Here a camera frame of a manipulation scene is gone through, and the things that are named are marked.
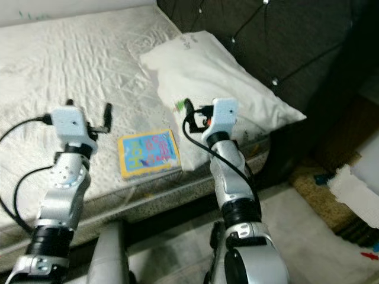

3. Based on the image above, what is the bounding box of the white pillow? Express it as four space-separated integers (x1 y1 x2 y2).
139 31 307 172

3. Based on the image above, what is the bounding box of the colourful children's book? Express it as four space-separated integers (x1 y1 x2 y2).
117 128 181 179

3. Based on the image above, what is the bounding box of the white quilted mattress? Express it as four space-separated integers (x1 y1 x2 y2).
0 6 273 273

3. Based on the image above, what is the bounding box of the black tufted headboard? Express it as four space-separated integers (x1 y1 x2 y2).
157 0 379 178

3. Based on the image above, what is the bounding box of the silver left robot leg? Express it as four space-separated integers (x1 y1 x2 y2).
89 220 136 284

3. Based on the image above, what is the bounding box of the silver robot leg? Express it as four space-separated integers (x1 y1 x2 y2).
204 222 240 284
89 220 136 284

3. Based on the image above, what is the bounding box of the silver right robot leg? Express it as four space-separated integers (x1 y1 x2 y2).
204 222 240 284

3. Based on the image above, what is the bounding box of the white crumpled cloth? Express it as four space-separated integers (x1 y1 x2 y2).
329 160 379 231

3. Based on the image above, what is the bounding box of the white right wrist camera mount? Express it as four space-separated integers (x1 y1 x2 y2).
201 98 239 143

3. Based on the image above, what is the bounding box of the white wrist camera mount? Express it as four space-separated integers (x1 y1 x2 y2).
50 106 95 143
201 98 239 143

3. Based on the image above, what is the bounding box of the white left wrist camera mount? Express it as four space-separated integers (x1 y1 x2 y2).
50 106 95 143

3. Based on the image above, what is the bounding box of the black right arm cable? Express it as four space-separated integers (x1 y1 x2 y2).
182 127 259 199

